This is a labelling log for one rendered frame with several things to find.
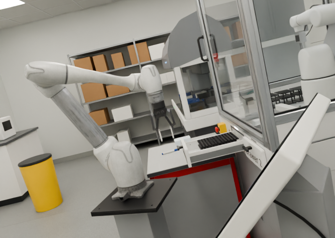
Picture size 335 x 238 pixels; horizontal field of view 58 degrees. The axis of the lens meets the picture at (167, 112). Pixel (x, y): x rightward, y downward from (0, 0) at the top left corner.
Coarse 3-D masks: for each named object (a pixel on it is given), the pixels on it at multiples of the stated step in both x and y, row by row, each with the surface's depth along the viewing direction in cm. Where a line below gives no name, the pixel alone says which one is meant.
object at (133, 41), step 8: (168, 32) 536; (136, 40) 536; (144, 40) 566; (104, 48) 536; (112, 48) 570; (136, 48) 538; (72, 56) 540; (80, 56) 574; (136, 64) 542; (104, 72) 542; (80, 96) 547; (112, 96) 549; (88, 104) 595; (144, 112) 591; (152, 112) 555; (112, 120) 587; (128, 120) 556; (176, 128) 601; (144, 136) 600; (152, 136) 582; (160, 144) 565
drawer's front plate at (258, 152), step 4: (244, 136) 163; (244, 140) 160; (248, 140) 155; (244, 144) 163; (248, 144) 154; (252, 144) 147; (256, 144) 146; (252, 148) 148; (256, 148) 141; (260, 148) 139; (252, 152) 150; (256, 152) 143; (260, 152) 136; (264, 152) 136; (248, 156) 160; (256, 156) 145; (260, 156) 138; (264, 156) 136; (252, 160) 154; (256, 160) 146; (264, 160) 136; (256, 164) 148; (264, 164) 136; (260, 168) 143
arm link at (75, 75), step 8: (72, 72) 147; (80, 72) 149; (88, 72) 152; (96, 72) 156; (72, 80) 148; (80, 80) 150; (88, 80) 153; (96, 80) 156; (104, 80) 160; (112, 80) 166; (120, 80) 173; (128, 80) 177; (136, 80) 177; (136, 88) 179
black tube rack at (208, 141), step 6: (228, 132) 190; (204, 138) 190; (210, 138) 187; (216, 138) 183; (222, 138) 181; (228, 138) 177; (234, 138) 174; (198, 144) 190; (204, 144) 177; (210, 144) 174; (216, 144) 173; (222, 144) 178
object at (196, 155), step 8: (240, 136) 182; (192, 144) 193; (224, 144) 169; (232, 144) 169; (240, 144) 169; (192, 152) 169; (200, 152) 169; (208, 152) 169; (216, 152) 169; (224, 152) 169; (232, 152) 169; (192, 160) 169; (200, 160) 169
